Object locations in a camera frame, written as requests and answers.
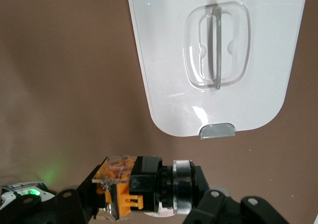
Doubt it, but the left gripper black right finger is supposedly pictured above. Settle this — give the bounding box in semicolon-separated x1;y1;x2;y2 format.
183;165;298;224

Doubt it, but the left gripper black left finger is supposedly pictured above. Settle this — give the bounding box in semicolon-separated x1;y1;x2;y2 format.
9;156;110;224

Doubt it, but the orange push-button switch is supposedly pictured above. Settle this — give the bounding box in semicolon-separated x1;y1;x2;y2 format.
91;155;198;221

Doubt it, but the pink round plate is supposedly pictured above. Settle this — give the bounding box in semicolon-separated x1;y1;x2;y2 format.
144;208;176;219

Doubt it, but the grey box latch clip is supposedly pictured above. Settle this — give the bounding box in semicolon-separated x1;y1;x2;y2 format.
198;123;236;140

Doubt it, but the brown table cover sheet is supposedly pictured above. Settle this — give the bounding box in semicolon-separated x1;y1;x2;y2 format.
0;0;318;224

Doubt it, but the white lidded storage box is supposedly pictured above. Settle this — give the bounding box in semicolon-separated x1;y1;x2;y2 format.
125;0;309;140

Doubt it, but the grey box lid handle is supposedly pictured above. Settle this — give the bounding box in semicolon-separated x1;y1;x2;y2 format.
211;5;222;90

